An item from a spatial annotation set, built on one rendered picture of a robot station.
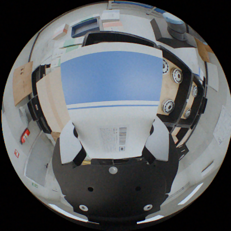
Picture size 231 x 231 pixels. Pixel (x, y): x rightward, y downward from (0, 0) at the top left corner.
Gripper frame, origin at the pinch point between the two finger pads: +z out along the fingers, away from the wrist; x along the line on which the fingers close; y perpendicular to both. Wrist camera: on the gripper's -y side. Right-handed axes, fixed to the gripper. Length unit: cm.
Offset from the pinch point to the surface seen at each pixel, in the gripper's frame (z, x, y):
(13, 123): 4, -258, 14
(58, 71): 21.5, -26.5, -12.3
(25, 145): 3, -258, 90
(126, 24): 42, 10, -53
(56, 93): 21.4, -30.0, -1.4
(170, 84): 28.5, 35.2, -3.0
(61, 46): 36, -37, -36
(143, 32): 42, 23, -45
